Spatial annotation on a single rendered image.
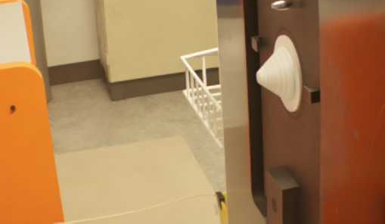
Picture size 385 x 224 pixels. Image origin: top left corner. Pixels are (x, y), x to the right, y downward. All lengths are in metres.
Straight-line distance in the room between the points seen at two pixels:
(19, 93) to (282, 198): 0.41
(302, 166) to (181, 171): 0.96
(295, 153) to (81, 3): 3.49
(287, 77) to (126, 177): 1.00
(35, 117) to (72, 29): 3.18
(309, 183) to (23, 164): 0.46
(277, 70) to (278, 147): 0.10
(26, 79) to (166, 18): 2.88
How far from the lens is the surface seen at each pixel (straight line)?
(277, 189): 0.71
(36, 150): 1.02
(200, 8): 3.88
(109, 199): 1.56
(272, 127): 0.75
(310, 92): 0.61
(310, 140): 0.66
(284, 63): 0.66
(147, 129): 3.62
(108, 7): 3.79
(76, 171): 1.68
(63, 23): 4.17
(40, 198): 1.05
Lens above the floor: 1.44
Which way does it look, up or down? 22 degrees down
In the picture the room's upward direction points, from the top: 4 degrees counter-clockwise
